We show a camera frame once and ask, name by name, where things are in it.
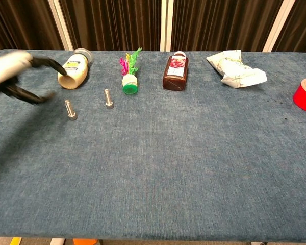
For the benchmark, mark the white peg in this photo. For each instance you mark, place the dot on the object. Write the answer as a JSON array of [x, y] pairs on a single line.
[[108, 98]]

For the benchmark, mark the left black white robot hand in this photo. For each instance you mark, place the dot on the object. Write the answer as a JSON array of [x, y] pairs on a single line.
[[5, 67]]

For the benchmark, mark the red adhesive tape roll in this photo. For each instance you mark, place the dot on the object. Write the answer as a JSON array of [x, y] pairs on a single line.
[[303, 99]]

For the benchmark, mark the cream mayonnaise squeeze bottle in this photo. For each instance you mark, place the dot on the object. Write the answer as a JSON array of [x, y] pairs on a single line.
[[76, 71]]

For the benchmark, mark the blue table cloth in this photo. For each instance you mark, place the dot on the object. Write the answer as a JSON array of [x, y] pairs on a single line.
[[168, 166]]

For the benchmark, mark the brown bottle with red label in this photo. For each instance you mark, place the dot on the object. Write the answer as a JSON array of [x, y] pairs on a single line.
[[175, 76]]

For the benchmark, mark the dark pleated curtain panel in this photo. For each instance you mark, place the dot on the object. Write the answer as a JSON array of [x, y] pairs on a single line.
[[20, 23], [301, 25], [112, 23], [219, 23]]

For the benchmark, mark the white plastic snack package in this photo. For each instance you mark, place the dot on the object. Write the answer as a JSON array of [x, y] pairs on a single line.
[[234, 70]]

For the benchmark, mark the white frame post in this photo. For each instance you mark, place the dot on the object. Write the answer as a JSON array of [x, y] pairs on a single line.
[[167, 25], [278, 28], [62, 28]]

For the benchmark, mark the colourful feather shuttlecock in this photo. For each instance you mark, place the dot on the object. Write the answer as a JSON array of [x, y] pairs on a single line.
[[129, 85]]

